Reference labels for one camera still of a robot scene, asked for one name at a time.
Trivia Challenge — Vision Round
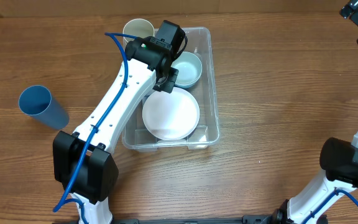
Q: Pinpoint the grey bowl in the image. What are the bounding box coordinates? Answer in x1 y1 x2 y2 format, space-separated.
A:
172 52 203 82

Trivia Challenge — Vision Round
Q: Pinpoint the pink plate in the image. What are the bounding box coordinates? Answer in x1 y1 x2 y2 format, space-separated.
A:
142 87 200 141

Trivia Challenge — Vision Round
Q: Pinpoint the beige cup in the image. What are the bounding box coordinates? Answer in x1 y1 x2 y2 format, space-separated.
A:
122 19 155 38

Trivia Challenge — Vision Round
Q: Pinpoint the blue cup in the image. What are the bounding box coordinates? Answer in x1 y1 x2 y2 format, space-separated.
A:
18 85 70 129

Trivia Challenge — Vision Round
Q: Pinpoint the pink bowl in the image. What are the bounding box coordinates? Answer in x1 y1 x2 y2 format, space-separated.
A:
175 80 198 88

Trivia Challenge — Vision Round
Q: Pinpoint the light blue bowl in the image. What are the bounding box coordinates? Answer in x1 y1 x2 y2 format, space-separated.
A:
175 83 195 89

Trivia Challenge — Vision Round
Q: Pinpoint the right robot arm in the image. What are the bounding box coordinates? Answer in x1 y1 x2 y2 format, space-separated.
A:
263 132 358 224

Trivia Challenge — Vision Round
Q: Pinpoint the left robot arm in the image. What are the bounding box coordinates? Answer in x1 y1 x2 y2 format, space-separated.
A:
52 20 188 223

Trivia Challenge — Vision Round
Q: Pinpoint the clear plastic storage bin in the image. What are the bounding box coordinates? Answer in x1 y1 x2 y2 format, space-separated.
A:
122 27 220 152

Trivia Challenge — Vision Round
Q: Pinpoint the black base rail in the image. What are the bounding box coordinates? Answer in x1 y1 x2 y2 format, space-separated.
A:
112 215 271 224

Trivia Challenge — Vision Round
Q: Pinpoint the right blue cable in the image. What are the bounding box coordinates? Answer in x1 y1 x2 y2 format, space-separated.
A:
301 188 358 224

